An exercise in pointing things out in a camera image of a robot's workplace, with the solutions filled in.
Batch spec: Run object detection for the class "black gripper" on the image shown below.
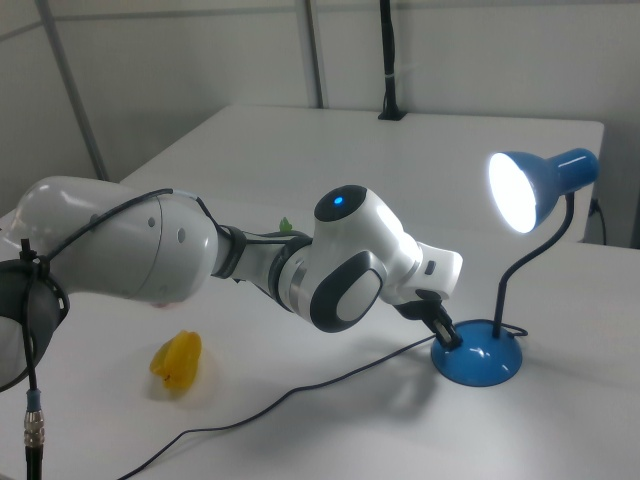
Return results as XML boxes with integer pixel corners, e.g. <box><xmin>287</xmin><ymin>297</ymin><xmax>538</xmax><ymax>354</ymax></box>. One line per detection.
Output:
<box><xmin>396</xmin><ymin>288</ymin><xmax>463</xmax><ymax>350</ymax></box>

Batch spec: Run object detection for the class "yellow toy starfruit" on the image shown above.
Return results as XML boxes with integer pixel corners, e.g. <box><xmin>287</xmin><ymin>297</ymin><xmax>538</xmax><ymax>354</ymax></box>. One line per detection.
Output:
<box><xmin>149</xmin><ymin>329</ymin><xmax>203</xmax><ymax>392</ymax></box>

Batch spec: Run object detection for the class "blue gooseneck desk lamp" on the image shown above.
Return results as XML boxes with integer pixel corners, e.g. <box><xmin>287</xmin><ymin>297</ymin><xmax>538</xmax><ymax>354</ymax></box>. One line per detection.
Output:
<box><xmin>430</xmin><ymin>147</ymin><xmax>601</xmax><ymax>389</ymax></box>

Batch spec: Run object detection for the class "black lamp power cord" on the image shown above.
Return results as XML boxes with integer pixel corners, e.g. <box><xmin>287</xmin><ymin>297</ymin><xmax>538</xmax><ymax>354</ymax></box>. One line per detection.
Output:
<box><xmin>117</xmin><ymin>323</ymin><xmax>529</xmax><ymax>480</ymax></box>

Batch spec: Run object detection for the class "black wall plug cable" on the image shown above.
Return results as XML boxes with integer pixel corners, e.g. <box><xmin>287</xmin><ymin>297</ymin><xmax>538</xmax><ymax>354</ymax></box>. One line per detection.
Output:
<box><xmin>589</xmin><ymin>197</ymin><xmax>608</xmax><ymax>247</ymax></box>

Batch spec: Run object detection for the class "black clamped pole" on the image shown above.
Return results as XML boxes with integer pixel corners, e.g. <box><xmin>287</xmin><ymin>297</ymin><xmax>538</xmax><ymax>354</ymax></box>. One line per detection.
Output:
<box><xmin>377</xmin><ymin>0</ymin><xmax>408</xmax><ymax>122</ymax></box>

